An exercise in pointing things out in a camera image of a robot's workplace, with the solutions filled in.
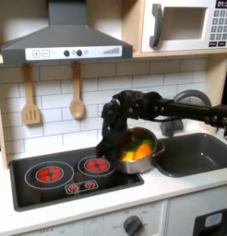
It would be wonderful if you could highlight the steel pot with handles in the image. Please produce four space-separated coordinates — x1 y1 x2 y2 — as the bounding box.
113 126 165 175

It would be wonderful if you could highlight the wooden spoon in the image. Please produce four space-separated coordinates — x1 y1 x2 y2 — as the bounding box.
68 61 86 120

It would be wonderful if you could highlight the green toy block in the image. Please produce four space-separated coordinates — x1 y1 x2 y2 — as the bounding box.
127 139 143 152

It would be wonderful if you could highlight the orange toy carrot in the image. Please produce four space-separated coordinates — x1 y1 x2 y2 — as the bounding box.
132 139 155 161

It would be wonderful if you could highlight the dark grey tap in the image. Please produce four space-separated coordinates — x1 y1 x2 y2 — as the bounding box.
160 89 213 137

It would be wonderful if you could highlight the grey oven knob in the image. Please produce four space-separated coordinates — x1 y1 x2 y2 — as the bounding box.
123 215 143 236

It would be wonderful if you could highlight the black stove cooktop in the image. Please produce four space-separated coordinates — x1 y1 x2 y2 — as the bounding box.
8 143 145 212

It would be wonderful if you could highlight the wooden slotted spatula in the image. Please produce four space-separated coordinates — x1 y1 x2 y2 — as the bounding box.
21 64 42 126

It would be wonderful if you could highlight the dark grey sink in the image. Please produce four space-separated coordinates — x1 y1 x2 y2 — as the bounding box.
155 132 227 178

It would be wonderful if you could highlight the grey range hood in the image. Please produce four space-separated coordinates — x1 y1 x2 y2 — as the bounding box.
0 0 134 65

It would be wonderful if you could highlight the white toy microwave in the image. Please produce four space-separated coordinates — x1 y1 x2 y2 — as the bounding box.
140 0 227 53

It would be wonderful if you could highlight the black dishwasher panel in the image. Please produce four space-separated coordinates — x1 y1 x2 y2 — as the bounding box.
192 207 227 236

